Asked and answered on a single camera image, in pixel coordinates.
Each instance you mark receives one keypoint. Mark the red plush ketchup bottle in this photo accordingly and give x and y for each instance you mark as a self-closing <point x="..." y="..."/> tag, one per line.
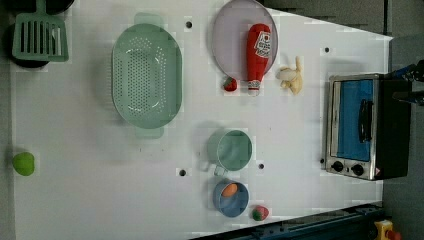
<point x="258" y="50"/>

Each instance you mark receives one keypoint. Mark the grey round plate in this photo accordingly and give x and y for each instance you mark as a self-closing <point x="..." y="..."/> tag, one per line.
<point x="230" y="33"/>

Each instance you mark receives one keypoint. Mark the orange toy egg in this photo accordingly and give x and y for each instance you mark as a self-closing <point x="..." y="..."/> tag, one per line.
<point x="230" y="190"/>

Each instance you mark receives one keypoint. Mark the green perforated colander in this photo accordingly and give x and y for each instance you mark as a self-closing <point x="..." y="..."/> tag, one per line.
<point x="147" y="76"/>

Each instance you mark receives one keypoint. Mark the peeled toy banana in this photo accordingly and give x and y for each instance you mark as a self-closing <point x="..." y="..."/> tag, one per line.
<point x="292" y="78"/>

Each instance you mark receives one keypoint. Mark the red green toy strawberry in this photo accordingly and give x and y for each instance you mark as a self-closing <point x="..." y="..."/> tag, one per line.
<point x="260" y="213"/>

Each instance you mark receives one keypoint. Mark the black silver toaster oven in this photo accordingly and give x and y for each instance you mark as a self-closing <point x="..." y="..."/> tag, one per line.
<point x="368" y="131"/>

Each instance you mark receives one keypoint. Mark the green slotted spatula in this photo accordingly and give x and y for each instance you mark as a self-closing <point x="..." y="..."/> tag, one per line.
<point x="39" y="36"/>

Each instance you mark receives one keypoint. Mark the green toy lime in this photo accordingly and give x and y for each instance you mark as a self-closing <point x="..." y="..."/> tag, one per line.
<point x="24" y="163"/>

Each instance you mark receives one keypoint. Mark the yellow red toy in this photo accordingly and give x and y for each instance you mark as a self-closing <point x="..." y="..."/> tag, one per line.
<point x="385" y="231"/>

